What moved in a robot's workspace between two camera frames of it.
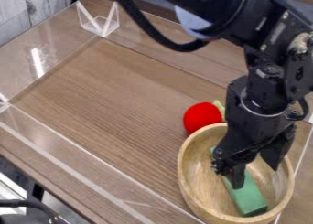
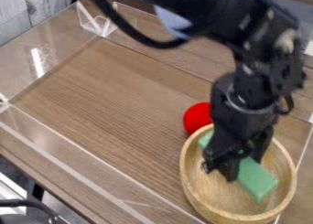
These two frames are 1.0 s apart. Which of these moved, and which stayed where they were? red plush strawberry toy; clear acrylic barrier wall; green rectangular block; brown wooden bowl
Moved: green rectangular block
Stayed: brown wooden bowl; red plush strawberry toy; clear acrylic barrier wall
